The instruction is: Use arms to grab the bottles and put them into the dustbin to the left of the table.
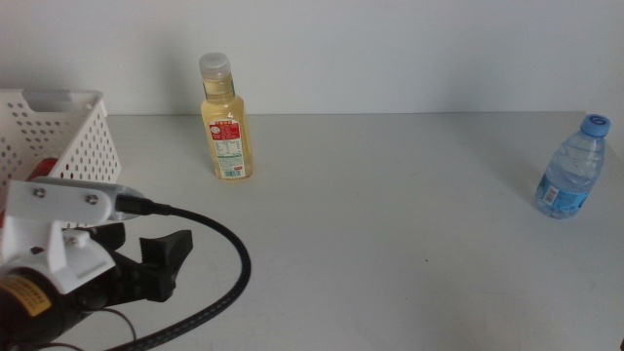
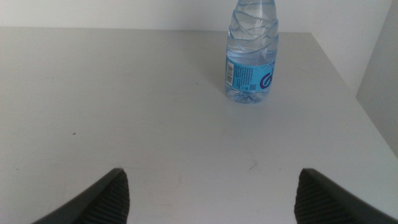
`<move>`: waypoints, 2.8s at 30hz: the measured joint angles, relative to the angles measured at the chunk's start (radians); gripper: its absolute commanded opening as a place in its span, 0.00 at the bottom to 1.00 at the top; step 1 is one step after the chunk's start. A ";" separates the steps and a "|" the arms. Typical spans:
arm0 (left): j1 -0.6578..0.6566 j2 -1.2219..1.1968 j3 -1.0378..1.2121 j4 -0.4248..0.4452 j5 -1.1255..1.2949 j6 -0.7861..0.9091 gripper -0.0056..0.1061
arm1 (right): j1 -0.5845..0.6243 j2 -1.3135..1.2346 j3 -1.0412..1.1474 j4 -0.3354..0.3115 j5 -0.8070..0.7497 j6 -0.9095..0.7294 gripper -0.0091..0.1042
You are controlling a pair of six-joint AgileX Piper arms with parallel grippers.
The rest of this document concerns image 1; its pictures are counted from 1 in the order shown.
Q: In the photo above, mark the white perforated plastic basket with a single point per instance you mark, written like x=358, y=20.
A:
x=92, y=146

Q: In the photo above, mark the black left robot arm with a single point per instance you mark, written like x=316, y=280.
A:
x=29, y=322

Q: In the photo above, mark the red cola can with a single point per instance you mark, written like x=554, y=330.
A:
x=44, y=168

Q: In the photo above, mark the yellow juice bottle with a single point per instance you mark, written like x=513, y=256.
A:
x=226, y=141

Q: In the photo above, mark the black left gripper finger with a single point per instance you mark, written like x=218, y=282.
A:
x=108, y=235
x=166, y=246

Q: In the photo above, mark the clear water bottle blue cap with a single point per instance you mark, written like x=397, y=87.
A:
x=568, y=180

